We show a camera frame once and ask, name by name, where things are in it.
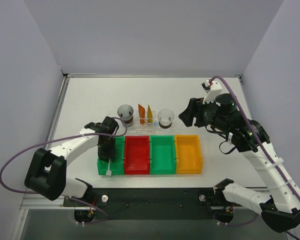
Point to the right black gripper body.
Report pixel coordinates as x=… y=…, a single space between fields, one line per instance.
x=196 y=111

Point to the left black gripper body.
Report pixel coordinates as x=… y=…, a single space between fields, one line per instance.
x=106 y=154

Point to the clear plastic cup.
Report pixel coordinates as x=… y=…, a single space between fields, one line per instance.
x=165 y=118

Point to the white toothbrush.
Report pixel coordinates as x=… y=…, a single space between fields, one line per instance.
x=108 y=171

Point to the yellow toothpaste tube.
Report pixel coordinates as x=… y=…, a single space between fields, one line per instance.
x=149 y=117

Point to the dark smoky plastic cup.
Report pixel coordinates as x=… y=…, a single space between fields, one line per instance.
x=125 y=112

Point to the clear textured holder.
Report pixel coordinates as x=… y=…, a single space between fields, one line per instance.
x=145 y=128

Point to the orange toothpaste tube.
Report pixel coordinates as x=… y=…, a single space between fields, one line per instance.
x=142 y=114

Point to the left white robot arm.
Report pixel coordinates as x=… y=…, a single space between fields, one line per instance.
x=47 y=173

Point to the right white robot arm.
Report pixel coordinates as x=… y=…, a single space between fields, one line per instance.
x=280 y=207

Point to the clear textured oval tray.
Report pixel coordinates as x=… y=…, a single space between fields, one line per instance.
x=171 y=131

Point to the left green bin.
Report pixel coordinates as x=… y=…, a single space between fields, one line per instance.
x=117 y=162

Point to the green bin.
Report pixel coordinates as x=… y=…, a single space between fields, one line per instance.
x=162 y=155
x=117 y=162

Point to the red bin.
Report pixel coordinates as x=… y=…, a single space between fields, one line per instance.
x=136 y=160

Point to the right green bin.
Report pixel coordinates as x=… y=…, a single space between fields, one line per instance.
x=162 y=155

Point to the yellow bin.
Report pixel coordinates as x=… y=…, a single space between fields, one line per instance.
x=189 y=159

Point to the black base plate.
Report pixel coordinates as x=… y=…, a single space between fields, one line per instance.
x=155 y=211

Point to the aluminium frame rail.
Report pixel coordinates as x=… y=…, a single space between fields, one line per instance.
x=45 y=198

